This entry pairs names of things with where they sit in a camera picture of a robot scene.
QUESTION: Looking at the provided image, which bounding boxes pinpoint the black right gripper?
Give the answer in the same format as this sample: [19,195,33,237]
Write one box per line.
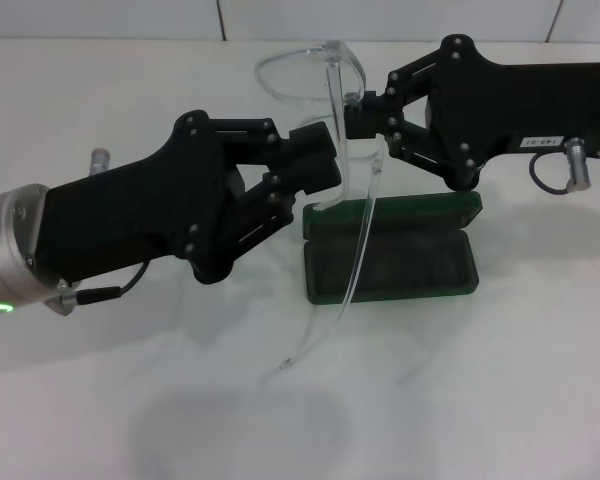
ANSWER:
[347,34,600,193]

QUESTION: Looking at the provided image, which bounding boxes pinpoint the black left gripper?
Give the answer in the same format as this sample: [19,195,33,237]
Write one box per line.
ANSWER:
[33,110,247,285]

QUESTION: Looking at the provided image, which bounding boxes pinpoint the clear white glasses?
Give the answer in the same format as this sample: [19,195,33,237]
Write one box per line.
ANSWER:
[254,39,384,387]

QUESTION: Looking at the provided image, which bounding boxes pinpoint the green glasses case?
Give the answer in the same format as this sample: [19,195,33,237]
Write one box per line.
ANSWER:
[302,192,483,305]

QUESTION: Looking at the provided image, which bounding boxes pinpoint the left gripper silver connector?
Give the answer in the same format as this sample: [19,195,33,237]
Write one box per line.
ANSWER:
[90,147,112,177]

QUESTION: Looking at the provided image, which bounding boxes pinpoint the gripper silver connector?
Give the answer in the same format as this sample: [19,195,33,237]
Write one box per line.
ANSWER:
[90,147,112,177]
[563,137,594,194]

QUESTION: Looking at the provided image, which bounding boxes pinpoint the right gripper silver connector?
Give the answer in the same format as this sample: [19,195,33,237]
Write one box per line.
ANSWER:
[563,137,594,194]

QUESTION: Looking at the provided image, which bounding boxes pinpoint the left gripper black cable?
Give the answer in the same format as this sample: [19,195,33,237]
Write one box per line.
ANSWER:
[58,262,150,307]

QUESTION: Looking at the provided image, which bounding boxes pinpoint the right gripper dark cable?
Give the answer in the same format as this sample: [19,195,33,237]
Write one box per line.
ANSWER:
[528,148,571,194]

